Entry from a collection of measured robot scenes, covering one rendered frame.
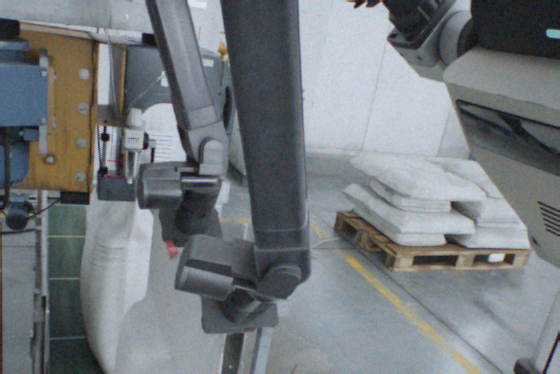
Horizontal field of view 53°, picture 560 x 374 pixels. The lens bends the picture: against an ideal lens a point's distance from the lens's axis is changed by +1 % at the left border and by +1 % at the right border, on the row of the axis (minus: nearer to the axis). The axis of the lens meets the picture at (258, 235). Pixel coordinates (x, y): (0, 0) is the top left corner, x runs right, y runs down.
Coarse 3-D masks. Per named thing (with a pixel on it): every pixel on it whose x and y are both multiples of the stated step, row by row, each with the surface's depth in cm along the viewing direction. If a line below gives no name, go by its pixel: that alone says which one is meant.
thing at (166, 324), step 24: (168, 264) 104; (168, 288) 104; (144, 312) 117; (168, 312) 103; (192, 312) 92; (120, 336) 117; (144, 336) 109; (168, 336) 103; (192, 336) 93; (216, 336) 83; (120, 360) 115; (144, 360) 103; (168, 360) 102; (192, 360) 93; (216, 360) 83
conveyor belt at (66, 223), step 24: (48, 216) 273; (72, 216) 277; (48, 240) 247; (72, 240) 251; (72, 264) 229; (72, 288) 211; (72, 312) 195; (72, 336) 182; (72, 360) 170; (96, 360) 172
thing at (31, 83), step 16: (0, 64) 82; (16, 64) 84; (0, 80) 83; (16, 80) 84; (32, 80) 86; (48, 80) 88; (0, 96) 84; (16, 96) 85; (32, 96) 87; (48, 96) 89; (0, 112) 84; (16, 112) 86; (32, 112) 88; (0, 128) 89
